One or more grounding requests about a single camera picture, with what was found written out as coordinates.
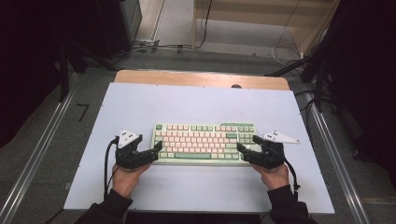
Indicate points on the person's right hand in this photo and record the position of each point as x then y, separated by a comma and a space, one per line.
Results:
275, 179

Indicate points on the light wooden shelf unit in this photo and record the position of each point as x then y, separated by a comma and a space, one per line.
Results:
249, 14

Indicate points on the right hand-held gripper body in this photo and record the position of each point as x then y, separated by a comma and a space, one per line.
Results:
272, 157

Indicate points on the green and pink keyboard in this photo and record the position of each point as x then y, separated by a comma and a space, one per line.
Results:
202, 144

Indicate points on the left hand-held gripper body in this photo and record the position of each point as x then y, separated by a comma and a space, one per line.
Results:
126, 157

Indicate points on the black metal stand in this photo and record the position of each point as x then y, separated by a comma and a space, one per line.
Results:
317, 81
63, 77

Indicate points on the wooden table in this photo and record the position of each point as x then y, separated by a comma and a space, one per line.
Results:
186, 78

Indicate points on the white table board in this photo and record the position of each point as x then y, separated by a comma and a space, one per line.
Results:
193, 102

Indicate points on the dark cabinet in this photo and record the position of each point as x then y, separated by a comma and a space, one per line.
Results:
120, 25

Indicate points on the dark curtain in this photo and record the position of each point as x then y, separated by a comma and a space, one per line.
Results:
367, 77
28, 62

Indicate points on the person's left hand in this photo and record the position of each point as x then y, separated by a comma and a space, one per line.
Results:
127, 182

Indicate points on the aluminium floor rail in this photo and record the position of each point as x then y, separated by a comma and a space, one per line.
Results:
34, 161
342, 168

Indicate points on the dark table grommet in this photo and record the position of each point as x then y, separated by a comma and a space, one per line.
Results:
236, 86

